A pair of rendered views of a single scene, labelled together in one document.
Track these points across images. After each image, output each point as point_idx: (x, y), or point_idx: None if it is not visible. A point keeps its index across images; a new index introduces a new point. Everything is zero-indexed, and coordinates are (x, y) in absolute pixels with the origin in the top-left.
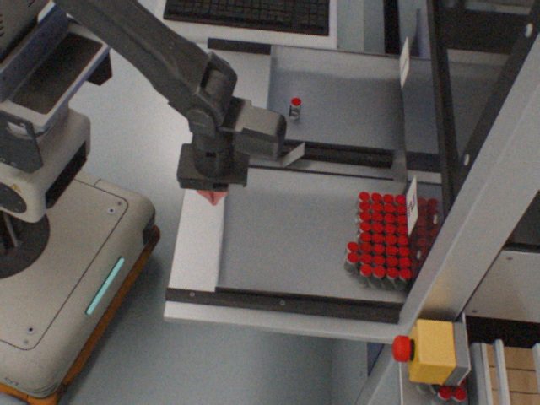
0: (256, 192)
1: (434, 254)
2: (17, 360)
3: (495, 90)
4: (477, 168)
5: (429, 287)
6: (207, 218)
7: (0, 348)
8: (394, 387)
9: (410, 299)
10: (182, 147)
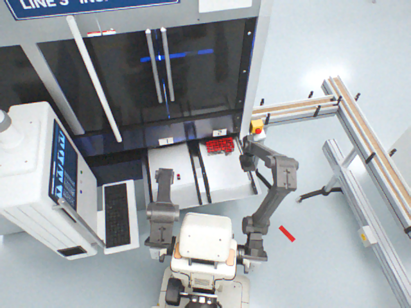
0: (212, 181)
1: (245, 118)
2: (246, 286)
3: (239, 86)
4: (248, 95)
5: (250, 121)
6: (227, 192)
7: (244, 294)
8: None
9: (242, 133)
10: (245, 170)
